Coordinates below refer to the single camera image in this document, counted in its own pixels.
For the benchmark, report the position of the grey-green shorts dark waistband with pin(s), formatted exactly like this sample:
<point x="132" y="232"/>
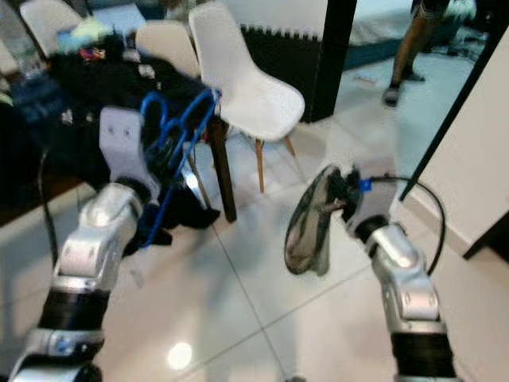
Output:
<point x="306" y="231"/>

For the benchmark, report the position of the black foam puzzle mat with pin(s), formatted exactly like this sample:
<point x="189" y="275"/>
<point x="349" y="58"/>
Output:
<point x="274" y="56"/>

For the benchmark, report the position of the clear plastic water bottle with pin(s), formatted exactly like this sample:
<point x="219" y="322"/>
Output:
<point x="22" y="56"/>

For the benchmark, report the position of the blue jeans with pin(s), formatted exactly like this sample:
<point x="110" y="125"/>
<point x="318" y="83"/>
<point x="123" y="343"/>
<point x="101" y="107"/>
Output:
<point x="40" y="95"/>

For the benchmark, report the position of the black door frame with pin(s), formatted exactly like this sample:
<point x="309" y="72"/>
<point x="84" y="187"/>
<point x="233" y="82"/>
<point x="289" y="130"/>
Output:
<point x="334" y="48"/>

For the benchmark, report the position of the blue plastic hanger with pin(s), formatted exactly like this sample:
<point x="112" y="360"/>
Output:
<point x="145" y="111"/>

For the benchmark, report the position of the dark wooden table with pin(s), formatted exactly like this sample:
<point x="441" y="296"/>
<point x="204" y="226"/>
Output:
<point x="221" y="175"/>

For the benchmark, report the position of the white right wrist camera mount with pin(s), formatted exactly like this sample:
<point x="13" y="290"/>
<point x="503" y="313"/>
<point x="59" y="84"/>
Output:
<point x="374" y="191"/>

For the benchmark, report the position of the white plastic chair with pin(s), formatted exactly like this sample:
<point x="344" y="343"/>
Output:
<point x="167" y="44"/>
<point x="48" y="20"/>
<point x="254" y="87"/>

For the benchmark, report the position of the person in dark shorts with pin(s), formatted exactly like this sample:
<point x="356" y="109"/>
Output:
<point x="413" y="40"/>

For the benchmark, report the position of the pale yellow cloth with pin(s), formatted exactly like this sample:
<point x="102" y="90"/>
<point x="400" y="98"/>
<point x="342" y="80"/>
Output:
<point x="87" y="32"/>

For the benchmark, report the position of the black clothes heap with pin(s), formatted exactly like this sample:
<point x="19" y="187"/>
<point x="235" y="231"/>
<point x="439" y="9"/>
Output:
<point x="111" y="79"/>

